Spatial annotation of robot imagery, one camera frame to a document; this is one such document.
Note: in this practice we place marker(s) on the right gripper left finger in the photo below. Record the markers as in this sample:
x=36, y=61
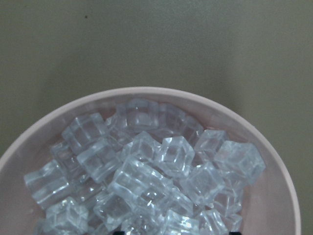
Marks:
x=119, y=233

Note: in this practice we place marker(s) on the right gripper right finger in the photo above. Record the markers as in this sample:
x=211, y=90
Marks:
x=235, y=233

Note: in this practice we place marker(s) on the pink ice bowl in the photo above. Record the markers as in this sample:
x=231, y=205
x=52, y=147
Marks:
x=270, y=206

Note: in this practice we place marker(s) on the clear ice cubes pile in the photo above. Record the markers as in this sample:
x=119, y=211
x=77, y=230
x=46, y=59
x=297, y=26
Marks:
x=149, y=169

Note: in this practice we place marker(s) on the brown table mat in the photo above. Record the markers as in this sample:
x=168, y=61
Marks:
x=253, y=56

